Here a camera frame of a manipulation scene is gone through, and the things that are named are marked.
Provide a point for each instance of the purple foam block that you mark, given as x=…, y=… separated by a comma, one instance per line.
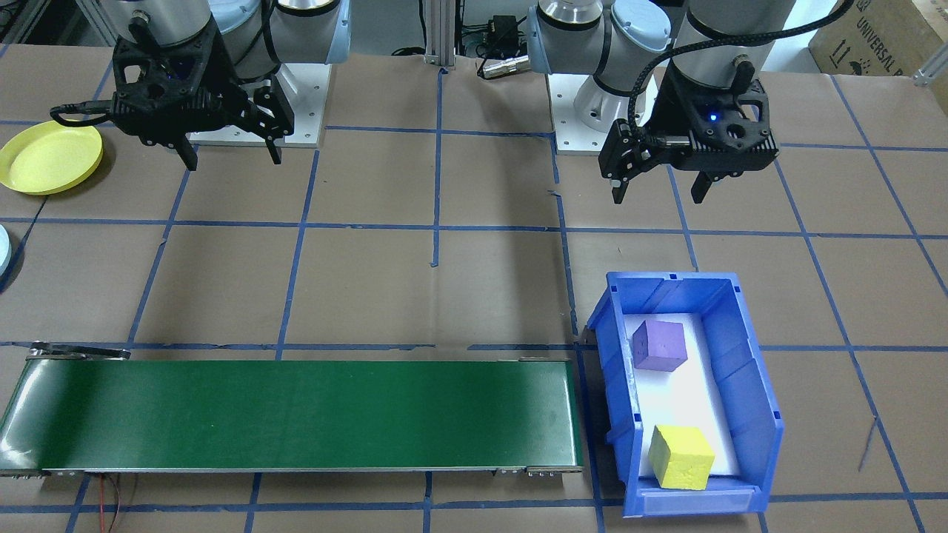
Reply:
x=659, y=346

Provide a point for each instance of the yellow foam block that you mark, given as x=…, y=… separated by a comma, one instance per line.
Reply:
x=681, y=459

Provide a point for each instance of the yellow plastic plate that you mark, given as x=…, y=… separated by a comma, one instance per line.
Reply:
x=48, y=159

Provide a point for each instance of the light blue plate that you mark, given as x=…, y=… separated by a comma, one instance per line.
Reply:
x=4, y=252

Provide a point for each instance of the black power adapter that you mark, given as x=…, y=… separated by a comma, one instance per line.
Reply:
x=503, y=29

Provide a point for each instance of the white foam liner sheet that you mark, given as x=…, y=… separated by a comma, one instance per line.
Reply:
x=681, y=400

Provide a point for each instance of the blue plastic storage bin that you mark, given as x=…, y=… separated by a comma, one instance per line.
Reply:
x=748, y=400

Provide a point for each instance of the brown cardboard box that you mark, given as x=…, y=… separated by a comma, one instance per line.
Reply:
x=881, y=37

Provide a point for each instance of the aluminium profile bar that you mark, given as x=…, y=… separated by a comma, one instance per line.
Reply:
x=933, y=74

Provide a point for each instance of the green conveyor belt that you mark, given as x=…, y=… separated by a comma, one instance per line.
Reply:
x=296, y=414

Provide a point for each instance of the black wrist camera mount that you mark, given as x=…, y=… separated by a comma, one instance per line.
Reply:
x=740, y=159
x=170, y=122

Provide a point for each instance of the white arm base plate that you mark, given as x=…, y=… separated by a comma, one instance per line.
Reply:
x=570, y=141
x=311, y=111

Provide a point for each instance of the aluminium profile post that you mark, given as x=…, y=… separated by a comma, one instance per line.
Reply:
x=438, y=33

